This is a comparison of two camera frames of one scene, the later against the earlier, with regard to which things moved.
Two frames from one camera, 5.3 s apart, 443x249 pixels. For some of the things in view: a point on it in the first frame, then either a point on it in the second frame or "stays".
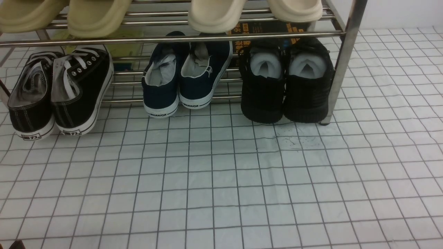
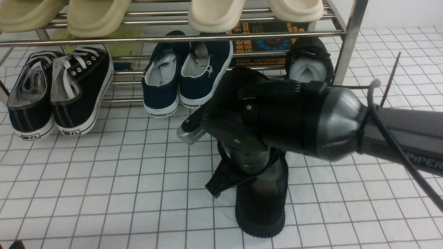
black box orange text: (266, 26) stays
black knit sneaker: (262, 66) -> (261, 205)
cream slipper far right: (296, 11) stays
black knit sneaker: (308, 75) stays
